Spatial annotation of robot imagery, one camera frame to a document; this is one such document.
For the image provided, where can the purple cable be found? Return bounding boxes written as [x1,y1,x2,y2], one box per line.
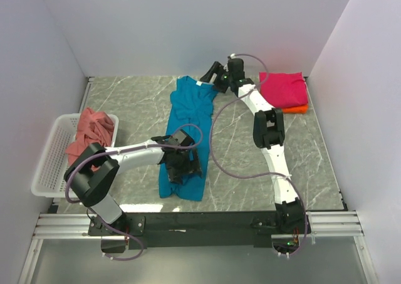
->
[65,123,204,262]
[209,53,308,260]

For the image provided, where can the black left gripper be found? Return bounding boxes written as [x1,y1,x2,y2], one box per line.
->
[166,148,202,185]

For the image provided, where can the folded pink t shirt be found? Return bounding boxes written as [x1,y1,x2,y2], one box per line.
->
[259,72,308,108]

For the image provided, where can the white plastic basket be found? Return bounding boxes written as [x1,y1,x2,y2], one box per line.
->
[31,113,119,198]

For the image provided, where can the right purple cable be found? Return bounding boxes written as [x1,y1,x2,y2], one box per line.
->
[209,53,308,260]

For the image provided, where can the salmon crumpled t shirt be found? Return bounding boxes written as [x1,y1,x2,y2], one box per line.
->
[65,107,115,166]

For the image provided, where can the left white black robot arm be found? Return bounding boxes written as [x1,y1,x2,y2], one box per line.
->
[64,129,202,235]

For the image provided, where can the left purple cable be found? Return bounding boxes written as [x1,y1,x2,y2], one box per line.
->
[65,123,204,262]

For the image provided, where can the folded orange t shirt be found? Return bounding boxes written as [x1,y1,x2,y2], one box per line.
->
[282,104,309,114]

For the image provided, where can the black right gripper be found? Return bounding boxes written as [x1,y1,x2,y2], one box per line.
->
[199,62,232,94]

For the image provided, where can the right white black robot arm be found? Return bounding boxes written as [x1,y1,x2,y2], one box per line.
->
[200,54,308,234]

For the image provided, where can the blue t shirt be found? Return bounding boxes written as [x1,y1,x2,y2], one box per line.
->
[159,76,217,201]

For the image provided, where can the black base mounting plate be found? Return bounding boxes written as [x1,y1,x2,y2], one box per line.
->
[87,204,306,254]

